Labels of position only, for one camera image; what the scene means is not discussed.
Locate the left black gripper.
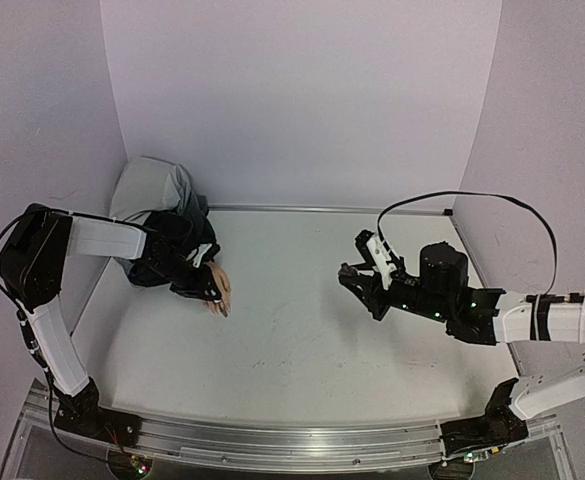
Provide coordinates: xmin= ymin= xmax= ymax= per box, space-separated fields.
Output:
xmin=147 ymin=251 xmax=222 ymax=300

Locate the purple nail polish bottle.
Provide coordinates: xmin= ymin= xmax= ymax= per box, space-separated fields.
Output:
xmin=338 ymin=264 xmax=358 ymax=278

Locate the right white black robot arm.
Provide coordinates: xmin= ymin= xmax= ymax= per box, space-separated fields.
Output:
xmin=338 ymin=237 xmax=585 ymax=420

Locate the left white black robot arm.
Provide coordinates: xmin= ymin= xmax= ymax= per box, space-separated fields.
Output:
xmin=0 ymin=203 xmax=222 ymax=398

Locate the mannequin hand with long nails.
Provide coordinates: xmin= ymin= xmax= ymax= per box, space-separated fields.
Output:
xmin=205 ymin=262 xmax=232 ymax=317

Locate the black jacket sleeve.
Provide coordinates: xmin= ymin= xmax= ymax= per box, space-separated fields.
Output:
xmin=121 ymin=212 xmax=220 ymax=287

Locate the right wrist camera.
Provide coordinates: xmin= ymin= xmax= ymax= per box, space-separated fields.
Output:
xmin=355 ymin=229 xmax=405 ymax=291

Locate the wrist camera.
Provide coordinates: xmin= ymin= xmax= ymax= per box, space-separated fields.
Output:
xmin=355 ymin=229 xmax=405 ymax=291
xmin=186 ymin=243 xmax=221 ymax=269

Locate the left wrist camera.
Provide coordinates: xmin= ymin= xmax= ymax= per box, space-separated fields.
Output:
xmin=186 ymin=243 xmax=221 ymax=269

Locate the aluminium back rail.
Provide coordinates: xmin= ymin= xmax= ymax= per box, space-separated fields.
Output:
xmin=209 ymin=204 xmax=454 ymax=217

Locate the aluminium rail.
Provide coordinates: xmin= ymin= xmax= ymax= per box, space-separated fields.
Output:
xmin=23 ymin=386 xmax=563 ymax=474
xmin=209 ymin=204 xmax=454 ymax=217

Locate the aluminium front rail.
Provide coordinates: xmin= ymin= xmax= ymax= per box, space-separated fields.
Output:
xmin=23 ymin=386 xmax=563 ymax=474

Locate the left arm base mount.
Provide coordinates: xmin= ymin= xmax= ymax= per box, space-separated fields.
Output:
xmin=52 ymin=377 xmax=141 ymax=448

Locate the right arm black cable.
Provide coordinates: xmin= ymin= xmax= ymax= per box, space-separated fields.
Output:
xmin=376 ymin=189 xmax=559 ymax=296

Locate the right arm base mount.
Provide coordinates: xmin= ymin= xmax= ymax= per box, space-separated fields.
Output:
xmin=440 ymin=378 xmax=528 ymax=458

